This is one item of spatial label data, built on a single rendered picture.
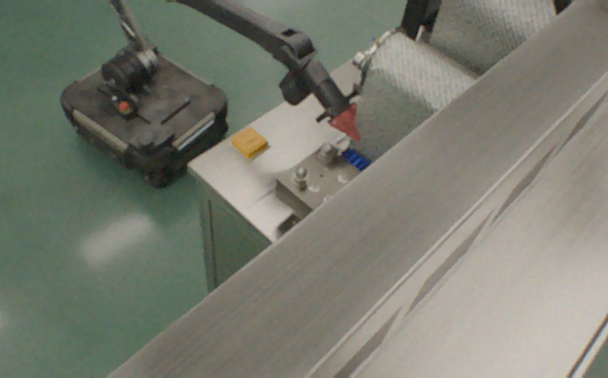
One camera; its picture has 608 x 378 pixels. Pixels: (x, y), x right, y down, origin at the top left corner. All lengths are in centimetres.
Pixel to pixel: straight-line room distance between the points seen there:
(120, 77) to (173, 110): 25
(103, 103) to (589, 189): 211
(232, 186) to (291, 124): 27
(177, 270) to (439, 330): 174
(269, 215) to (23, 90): 200
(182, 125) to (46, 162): 67
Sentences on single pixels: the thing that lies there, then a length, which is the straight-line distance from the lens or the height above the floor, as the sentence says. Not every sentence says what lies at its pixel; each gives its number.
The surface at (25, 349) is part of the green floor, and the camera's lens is 224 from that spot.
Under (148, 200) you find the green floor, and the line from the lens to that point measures 246.
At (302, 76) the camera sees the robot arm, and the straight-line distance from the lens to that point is 124.
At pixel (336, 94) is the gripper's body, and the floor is 115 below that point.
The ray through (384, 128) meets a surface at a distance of 117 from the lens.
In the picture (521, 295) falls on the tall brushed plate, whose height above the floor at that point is 144.
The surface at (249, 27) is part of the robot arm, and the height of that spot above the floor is 120.
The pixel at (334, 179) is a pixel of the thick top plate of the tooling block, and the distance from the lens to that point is 121.
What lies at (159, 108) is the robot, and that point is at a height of 26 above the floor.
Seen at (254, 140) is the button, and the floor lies 92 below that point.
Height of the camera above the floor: 197
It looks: 52 degrees down
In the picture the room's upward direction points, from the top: 9 degrees clockwise
